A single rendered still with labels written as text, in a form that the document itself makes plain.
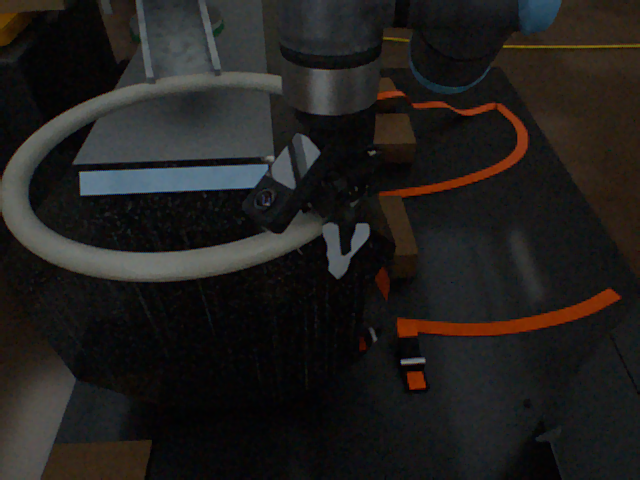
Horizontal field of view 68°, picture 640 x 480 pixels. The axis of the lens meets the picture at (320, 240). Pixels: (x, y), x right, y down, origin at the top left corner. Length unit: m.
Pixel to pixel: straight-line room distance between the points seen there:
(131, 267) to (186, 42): 0.58
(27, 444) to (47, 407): 0.10
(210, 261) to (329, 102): 0.19
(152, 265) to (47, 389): 1.15
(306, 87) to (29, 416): 1.34
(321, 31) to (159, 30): 0.65
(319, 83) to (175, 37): 0.62
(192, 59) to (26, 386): 1.09
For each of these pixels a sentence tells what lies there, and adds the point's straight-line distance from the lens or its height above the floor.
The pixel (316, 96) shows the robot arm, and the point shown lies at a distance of 0.42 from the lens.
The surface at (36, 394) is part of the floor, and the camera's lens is 1.63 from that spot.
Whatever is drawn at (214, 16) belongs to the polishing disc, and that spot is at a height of 0.83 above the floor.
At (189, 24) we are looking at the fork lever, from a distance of 1.03.
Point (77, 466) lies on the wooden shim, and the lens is 1.45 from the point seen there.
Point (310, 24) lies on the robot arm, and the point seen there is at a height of 1.13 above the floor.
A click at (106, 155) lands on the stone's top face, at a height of 0.81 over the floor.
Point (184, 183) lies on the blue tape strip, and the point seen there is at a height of 0.78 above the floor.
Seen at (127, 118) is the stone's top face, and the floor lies 0.81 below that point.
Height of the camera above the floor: 1.27
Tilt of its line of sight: 46 degrees down
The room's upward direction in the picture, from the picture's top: straight up
